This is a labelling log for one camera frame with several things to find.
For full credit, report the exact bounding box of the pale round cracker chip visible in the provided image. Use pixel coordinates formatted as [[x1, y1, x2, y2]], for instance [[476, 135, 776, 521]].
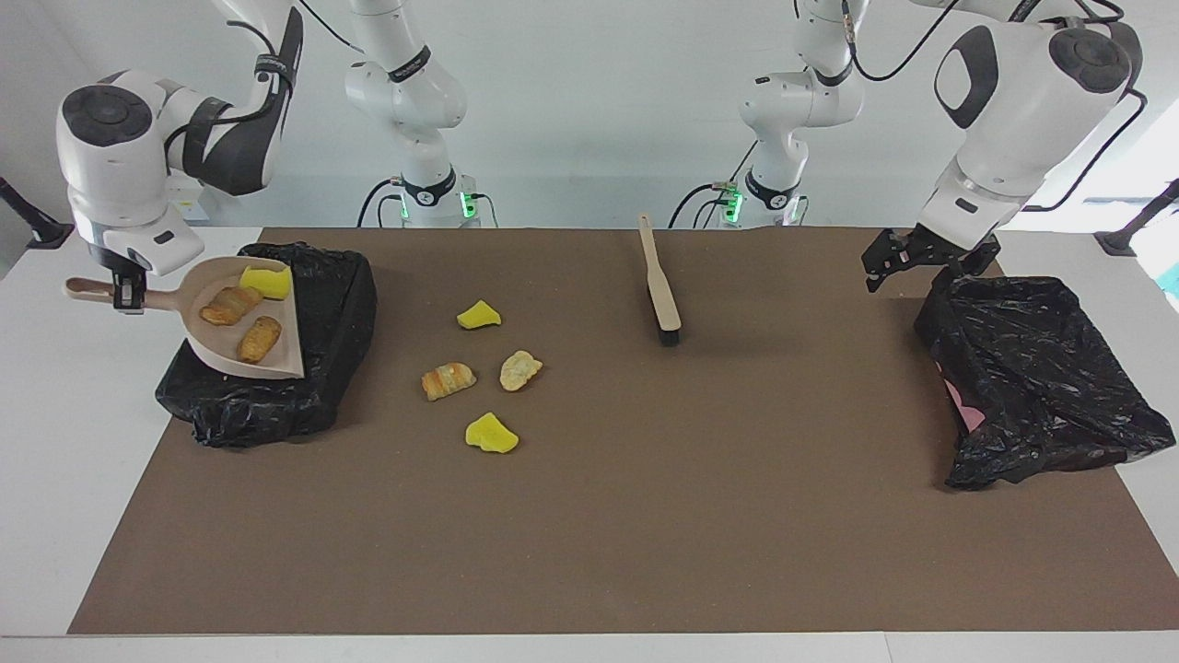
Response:
[[499, 350, 543, 393]]

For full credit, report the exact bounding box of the yellow curved sponge piece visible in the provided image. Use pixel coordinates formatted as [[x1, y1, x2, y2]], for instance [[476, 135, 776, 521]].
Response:
[[464, 412, 520, 455]]

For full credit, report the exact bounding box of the right black trash bag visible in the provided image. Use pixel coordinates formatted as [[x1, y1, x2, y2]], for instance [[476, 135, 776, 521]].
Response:
[[155, 241, 379, 449]]

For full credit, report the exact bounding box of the brown paper table mat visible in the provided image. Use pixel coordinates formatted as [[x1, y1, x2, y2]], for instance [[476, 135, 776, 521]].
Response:
[[66, 227, 1179, 636]]

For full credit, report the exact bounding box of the brown round bread bun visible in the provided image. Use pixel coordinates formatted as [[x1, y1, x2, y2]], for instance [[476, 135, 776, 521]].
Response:
[[236, 316, 283, 365]]

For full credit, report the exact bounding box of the yellow sponge wedge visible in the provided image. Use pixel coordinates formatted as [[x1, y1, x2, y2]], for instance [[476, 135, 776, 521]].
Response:
[[456, 299, 504, 332]]

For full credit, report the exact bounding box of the yellow sponge piece with notch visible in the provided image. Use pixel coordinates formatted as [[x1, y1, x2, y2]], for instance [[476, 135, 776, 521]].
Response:
[[239, 265, 294, 302]]

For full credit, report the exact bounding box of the beige plastic dustpan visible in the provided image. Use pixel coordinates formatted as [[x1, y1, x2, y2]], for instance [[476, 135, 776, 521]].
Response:
[[63, 256, 307, 380]]

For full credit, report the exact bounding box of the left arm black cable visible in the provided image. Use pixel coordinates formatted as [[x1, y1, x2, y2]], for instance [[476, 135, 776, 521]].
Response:
[[840, 0, 1150, 213]]

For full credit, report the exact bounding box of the black trash bag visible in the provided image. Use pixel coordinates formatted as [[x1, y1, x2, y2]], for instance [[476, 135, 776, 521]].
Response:
[[155, 241, 379, 449], [914, 272, 1177, 491]]

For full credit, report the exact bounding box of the black base cable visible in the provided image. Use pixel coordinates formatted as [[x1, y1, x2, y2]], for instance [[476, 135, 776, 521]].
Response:
[[670, 169, 740, 228], [357, 178, 406, 228]]

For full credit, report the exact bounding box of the white cardboard box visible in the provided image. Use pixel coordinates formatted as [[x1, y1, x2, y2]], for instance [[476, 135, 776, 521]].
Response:
[[170, 177, 220, 222]]

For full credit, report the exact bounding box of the striped croissant piece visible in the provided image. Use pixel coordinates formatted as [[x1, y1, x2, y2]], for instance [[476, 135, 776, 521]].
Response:
[[421, 362, 478, 402]]

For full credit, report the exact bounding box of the pale flaky pastry piece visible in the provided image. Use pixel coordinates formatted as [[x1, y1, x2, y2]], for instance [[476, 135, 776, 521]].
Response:
[[199, 285, 265, 327]]

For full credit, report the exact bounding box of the left black trash bag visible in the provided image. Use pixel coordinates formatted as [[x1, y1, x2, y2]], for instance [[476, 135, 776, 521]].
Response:
[[914, 272, 1177, 491]]

